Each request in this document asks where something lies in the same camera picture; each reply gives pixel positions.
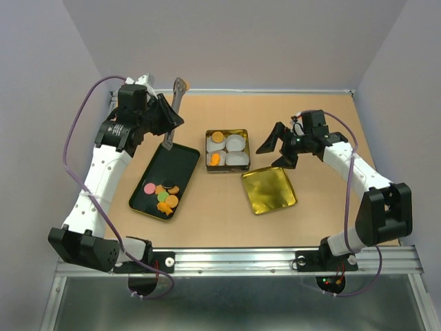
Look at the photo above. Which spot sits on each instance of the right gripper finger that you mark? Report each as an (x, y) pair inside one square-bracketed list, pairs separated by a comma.
[(276, 134), (287, 162)]

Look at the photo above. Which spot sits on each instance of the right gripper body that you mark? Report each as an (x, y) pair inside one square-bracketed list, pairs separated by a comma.
[(297, 144)]

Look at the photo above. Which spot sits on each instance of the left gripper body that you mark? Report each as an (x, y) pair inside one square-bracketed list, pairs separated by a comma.
[(143, 120)]

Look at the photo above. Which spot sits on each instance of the round tan biscuit cookie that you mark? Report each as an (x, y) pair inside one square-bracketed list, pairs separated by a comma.
[(218, 137)]

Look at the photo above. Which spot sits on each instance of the orange fish cookie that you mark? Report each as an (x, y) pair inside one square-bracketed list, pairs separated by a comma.
[(215, 159)]

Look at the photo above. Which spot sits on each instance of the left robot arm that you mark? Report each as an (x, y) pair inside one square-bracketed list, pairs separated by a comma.
[(81, 239)]

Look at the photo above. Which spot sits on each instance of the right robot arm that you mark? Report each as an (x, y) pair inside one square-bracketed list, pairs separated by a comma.
[(377, 209)]

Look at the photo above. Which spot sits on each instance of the white paper cup back right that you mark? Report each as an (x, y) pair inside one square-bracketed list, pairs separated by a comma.
[(235, 143)]

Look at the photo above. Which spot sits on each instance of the white paper cup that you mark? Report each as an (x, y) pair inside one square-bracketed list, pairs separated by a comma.
[(237, 158), (222, 154), (235, 143), (211, 145)]

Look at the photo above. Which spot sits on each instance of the gold tin lid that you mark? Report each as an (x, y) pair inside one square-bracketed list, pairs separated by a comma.
[(268, 189)]

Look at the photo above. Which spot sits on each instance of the white paper cup front right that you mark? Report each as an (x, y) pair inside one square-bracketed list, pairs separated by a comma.
[(237, 158)]

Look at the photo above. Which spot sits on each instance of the gold square tin box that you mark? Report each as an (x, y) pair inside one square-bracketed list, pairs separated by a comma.
[(226, 168)]

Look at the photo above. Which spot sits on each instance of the white paper cup front left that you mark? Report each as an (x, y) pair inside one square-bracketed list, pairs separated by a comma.
[(222, 154)]

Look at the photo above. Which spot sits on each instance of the black cookie tray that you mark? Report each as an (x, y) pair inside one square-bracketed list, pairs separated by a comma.
[(177, 165)]

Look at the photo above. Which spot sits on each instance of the white paper cup back left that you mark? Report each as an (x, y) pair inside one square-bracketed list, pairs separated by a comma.
[(211, 145)]

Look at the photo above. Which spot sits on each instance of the black sandwich cookie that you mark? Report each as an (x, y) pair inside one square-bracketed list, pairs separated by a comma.
[(167, 184)]

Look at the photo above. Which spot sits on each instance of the orange animal cookie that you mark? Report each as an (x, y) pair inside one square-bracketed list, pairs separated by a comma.
[(159, 189)]

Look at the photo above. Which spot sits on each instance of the pink round cookie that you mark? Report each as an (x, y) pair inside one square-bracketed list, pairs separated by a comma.
[(149, 188)]

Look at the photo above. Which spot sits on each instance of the orange blob cookie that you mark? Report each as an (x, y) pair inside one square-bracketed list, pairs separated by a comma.
[(174, 190)]

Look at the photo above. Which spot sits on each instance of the green round cookie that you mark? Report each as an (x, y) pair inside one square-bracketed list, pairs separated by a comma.
[(162, 196)]

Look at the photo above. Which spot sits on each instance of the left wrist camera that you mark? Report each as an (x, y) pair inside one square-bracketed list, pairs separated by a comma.
[(146, 80)]

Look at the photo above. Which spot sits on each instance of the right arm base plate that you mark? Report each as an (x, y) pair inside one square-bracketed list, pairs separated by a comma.
[(314, 261)]

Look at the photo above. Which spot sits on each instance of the aluminium front rail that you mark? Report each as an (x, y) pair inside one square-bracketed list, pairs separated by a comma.
[(224, 262)]

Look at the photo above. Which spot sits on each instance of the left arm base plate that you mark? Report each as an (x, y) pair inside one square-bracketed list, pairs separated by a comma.
[(160, 260)]

